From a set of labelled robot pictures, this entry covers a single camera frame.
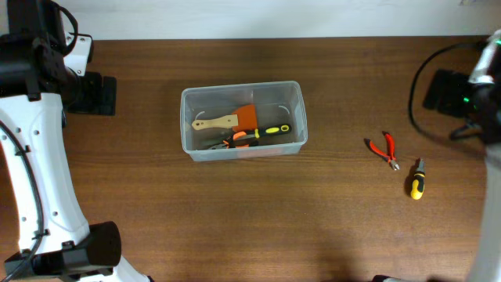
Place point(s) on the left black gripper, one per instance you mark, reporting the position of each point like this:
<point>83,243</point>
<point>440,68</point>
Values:
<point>100,94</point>

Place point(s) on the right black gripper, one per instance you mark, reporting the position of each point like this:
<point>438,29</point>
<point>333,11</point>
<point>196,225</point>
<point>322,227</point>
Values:
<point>437,92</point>

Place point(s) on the yellow black screwdriver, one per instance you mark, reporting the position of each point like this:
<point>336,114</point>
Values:
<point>417,190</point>

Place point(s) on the orange black needle-nose pliers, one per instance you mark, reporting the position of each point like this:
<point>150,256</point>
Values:
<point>242,139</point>

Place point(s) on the orange scraper wooden handle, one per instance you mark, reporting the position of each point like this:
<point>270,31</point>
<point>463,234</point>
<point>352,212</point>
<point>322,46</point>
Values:
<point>242,119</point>

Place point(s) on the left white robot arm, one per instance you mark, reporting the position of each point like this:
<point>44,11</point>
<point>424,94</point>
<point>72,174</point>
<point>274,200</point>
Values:
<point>44,78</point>

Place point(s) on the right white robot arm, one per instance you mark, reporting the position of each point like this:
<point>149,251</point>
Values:
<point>476,97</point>

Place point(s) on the clear plastic container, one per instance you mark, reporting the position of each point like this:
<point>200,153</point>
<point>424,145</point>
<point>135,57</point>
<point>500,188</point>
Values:
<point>276,103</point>

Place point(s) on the red screwdriver bit holder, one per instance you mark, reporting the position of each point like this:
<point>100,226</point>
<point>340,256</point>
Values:
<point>258,152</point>

